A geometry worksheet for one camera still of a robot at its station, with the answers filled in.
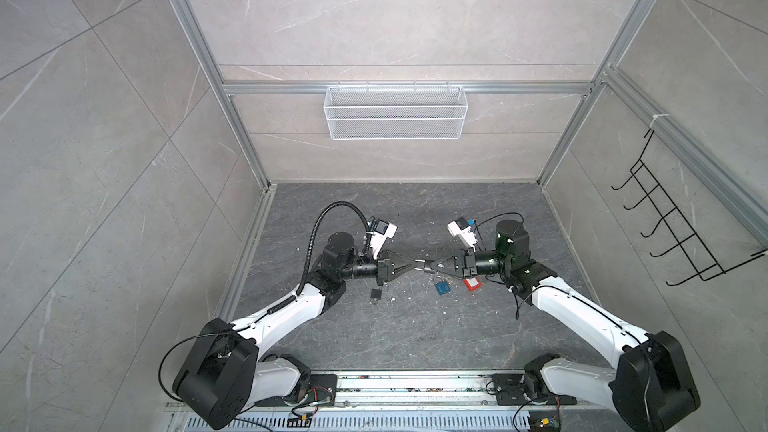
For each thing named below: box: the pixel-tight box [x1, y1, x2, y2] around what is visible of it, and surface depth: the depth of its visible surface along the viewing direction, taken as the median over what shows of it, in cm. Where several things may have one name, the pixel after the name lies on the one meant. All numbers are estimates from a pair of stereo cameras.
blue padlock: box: [433, 275, 451, 296], surface depth 92 cm
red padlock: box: [463, 277, 482, 292], surface depth 92 cm
